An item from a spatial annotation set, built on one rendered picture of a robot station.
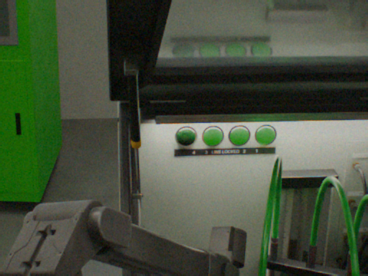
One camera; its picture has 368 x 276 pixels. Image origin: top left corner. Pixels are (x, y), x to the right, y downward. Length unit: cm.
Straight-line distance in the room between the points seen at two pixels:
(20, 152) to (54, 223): 327
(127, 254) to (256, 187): 86
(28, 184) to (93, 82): 148
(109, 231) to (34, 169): 330
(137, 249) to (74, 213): 15
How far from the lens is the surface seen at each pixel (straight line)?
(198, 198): 178
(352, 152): 180
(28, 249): 86
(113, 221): 88
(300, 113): 170
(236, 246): 128
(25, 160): 414
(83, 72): 546
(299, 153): 177
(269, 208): 141
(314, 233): 173
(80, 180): 464
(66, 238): 84
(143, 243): 100
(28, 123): 406
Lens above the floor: 204
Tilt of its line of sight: 23 degrees down
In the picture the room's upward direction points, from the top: 1 degrees clockwise
